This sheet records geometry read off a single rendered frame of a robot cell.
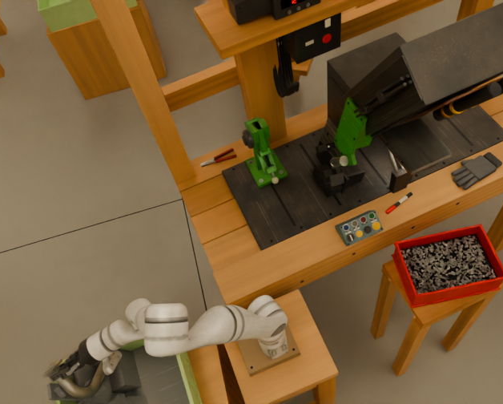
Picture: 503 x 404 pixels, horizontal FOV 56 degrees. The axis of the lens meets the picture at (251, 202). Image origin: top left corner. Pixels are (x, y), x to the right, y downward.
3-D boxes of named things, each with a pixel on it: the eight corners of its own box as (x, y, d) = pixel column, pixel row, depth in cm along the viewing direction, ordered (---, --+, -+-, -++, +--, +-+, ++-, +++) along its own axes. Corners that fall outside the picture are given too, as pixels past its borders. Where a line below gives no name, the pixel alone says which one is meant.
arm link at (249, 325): (222, 353, 116) (200, 323, 120) (277, 341, 138) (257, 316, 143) (244, 326, 113) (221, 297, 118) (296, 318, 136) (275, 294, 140)
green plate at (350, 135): (367, 157, 176) (385, 114, 160) (348, 162, 173) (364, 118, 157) (351, 136, 182) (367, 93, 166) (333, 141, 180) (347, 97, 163)
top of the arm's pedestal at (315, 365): (338, 375, 159) (339, 372, 155) (249, 414, 156) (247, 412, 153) (299, 292, 176) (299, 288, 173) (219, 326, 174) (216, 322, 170)
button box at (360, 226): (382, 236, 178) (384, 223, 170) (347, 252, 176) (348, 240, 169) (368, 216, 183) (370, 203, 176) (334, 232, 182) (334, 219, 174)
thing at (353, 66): (411, 122, 201) (424, 58, 172) (347, 150, 197) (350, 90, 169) (387, 95, 211) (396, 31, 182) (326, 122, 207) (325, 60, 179)
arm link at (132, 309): (141, 293, 134) (149, 294, 121) (158, 319, 134) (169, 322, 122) (119, 309, 131) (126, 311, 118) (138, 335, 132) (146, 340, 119)
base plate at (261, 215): (510, 139, 191) (512, 136, 190) (262, 252, 180) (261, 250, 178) (446, 77, 214) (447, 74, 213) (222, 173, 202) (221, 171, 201)
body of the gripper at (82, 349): (95, 329, 136) (70, 345, 138) (83, 345, 128) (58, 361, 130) (111, 348, 138) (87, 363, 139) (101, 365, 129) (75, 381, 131)
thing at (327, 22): (341, 47, 166) (342, 10, 153) (297, 66, 164) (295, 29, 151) (324, 28, 172) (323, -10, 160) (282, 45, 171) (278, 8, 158)
